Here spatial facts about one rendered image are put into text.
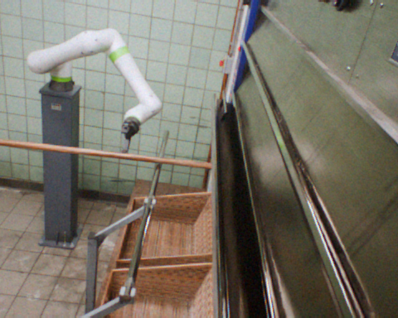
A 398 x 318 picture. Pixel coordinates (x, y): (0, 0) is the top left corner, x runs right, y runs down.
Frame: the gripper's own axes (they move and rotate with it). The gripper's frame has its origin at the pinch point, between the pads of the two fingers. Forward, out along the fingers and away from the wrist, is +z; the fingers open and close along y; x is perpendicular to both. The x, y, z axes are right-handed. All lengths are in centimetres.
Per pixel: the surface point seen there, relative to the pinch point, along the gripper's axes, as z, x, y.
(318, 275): 118, -56, -39
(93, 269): 43, 2, 42
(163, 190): -60, -22, 62
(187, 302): 38, -43, 61
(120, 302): 92, -16, 5
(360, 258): 133, -52, -56
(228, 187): 63, -45, -22
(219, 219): 85, -40, -24
